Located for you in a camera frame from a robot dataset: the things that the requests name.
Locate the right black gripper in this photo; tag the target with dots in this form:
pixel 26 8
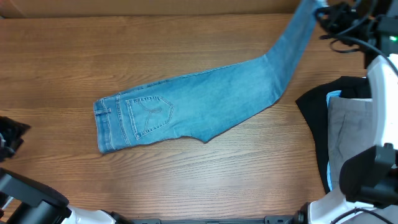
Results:
pixel 333 12

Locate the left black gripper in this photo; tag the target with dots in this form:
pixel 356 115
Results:
pixel 13 130

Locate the light blue jeans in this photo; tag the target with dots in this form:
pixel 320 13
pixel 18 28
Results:
pixel 205 104

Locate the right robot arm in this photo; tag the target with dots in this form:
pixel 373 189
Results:
pixel 368 181

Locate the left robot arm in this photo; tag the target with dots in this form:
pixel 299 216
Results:
pixel 41 204

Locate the bright blue garment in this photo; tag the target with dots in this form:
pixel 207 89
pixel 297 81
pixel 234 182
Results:
pixel 329 95

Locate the black garment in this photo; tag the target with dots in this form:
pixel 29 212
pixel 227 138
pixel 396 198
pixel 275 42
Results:
pixel 312 106

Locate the grey garment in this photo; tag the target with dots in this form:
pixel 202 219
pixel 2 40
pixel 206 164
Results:
pixel 350 131

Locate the cardboard backboard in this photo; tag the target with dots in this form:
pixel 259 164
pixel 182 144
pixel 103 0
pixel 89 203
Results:
pixel 86 8

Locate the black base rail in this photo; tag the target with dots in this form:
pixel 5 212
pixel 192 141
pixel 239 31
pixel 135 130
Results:
pixel 271 219

